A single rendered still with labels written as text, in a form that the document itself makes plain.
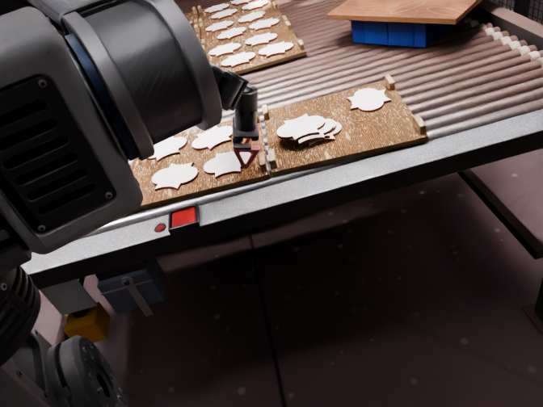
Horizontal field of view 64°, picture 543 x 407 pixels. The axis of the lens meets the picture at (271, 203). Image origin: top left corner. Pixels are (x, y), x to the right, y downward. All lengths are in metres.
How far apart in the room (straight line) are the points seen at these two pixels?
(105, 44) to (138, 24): 0.03
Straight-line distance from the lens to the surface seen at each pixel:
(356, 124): 1.27
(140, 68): 0.36
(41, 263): 1.25
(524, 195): 2.49
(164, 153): 1.37
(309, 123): 1.24
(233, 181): 1.15
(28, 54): 0.33
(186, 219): 1.10
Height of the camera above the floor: 1.59
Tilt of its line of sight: 39 degrees down
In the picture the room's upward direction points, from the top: 16 degrees counter-clockwise
